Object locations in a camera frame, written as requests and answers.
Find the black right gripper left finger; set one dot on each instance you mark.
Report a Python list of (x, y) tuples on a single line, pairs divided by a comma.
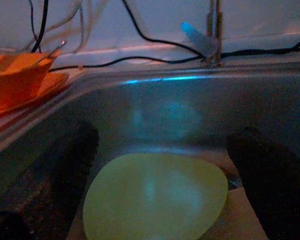
[(65, 175)]

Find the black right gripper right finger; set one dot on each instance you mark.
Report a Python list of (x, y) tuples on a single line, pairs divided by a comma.
[(277, 195)]

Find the orange bowl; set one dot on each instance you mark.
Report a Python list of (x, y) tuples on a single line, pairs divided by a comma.
[(15, 77)]

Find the metal fork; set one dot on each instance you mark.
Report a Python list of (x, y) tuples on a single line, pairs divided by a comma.
[(57, 48)]

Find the green round plate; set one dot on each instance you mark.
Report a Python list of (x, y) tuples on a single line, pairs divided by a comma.
[(152, 200)]

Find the orange plate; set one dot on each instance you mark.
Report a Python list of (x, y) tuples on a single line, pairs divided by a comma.
[(53, 82)]

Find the stainless steel sink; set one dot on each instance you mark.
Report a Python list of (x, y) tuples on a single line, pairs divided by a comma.
[(190, 100)]

